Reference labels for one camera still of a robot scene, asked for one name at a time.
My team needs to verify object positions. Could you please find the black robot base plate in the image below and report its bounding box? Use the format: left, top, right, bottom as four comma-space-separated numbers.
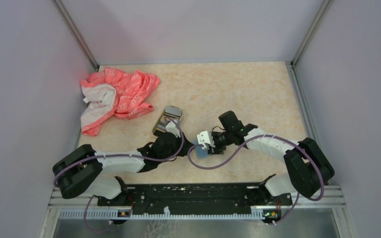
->
97, 182, 293, 215

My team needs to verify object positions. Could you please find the pink white crumpled cloth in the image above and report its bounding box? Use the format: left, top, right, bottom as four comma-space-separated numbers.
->
80, 67, 161, 136

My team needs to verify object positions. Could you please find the aluminium front frame rail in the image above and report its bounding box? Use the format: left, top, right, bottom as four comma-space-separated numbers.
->
40, 183, 351, 238

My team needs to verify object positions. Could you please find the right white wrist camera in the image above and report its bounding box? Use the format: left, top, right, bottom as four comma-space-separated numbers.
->
196, 130, 215, 150

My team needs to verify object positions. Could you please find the cream card holder tray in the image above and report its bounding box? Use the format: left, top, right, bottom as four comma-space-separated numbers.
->
152, 105, 183, 136

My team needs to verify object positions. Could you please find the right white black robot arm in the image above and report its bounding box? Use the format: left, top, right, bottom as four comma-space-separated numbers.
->
197, 111, 335, 204

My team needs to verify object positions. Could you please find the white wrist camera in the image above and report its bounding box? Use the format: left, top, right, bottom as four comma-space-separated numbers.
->
165, 119, 181, 138
196, 130, 215, 150

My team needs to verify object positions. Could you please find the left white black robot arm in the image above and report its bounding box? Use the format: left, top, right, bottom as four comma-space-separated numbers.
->
52, 132, 193, 205

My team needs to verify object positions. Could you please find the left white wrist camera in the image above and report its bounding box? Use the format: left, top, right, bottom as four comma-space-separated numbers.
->
165, 119, 181, 138

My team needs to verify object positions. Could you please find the grey blue credit card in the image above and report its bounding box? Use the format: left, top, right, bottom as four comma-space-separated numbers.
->
192, 146, 209, 159

